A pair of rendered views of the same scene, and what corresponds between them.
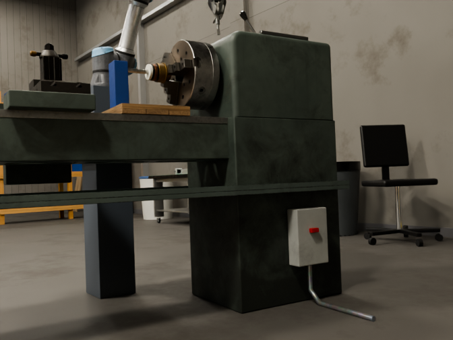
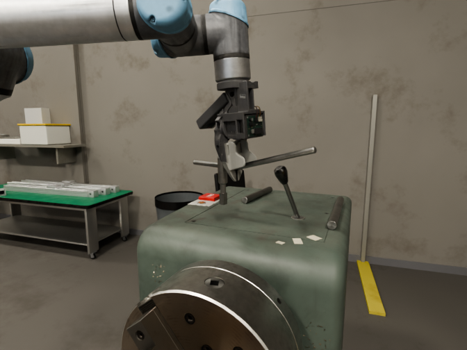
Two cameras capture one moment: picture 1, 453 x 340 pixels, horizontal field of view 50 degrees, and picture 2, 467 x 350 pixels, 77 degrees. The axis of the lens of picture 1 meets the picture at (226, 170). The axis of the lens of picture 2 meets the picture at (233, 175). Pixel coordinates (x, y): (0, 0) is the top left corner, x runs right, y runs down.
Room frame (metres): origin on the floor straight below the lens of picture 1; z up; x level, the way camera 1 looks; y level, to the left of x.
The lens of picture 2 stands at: (1.88, 0.40, 1.49)
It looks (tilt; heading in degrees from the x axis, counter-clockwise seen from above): 9 degrees down; 324
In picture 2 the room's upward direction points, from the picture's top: straight up
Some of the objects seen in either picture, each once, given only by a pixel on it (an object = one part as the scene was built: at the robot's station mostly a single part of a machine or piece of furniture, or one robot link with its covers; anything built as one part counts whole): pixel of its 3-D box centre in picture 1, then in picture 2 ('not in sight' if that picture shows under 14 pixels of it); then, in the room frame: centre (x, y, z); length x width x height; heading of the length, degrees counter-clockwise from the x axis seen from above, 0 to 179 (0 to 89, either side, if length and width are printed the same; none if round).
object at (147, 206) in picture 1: (157, 197); not in sight; (7.84, 1.12, 0.34); 0.58 x 0.55 x 0.68; 37
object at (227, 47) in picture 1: (257, 86); (263, 269); (2.51, -0.18, 1.06); 0.59 x 0.48 x 0.39; 121
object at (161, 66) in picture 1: (160, 73); not in sight; (2.21, 0.28, 1.08); 0.09 x 0.09 x 0.09; 31
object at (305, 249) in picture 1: (334, 260); not in sight; (2.15, -0.46, 0.22); 0.42 x 0.18 x 0.44; 31
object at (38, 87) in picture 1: (53, 97); not in sight; (1.98, 0.69, 0.95); 0.43 x 0.18 x 0.04; 31
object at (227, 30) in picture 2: not in sight; (228, 32); (2.39, 0.03, 1.69); 0.09 x 0.08 x 0.11; 55
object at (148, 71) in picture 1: (136, 71); not in sight; (2.15, 0.38, 1.08); 0.13 x 0.07 x 0.07; 121
